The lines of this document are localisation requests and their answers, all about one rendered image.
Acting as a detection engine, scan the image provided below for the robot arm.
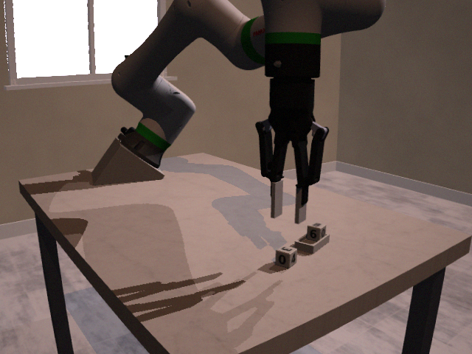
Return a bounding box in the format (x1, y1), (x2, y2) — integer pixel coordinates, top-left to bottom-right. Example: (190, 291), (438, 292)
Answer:
(111, 0), (386, 169)

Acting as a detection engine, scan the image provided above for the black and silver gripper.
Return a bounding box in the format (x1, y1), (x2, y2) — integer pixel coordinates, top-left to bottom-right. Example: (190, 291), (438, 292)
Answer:
(255, 78), (329, 224)

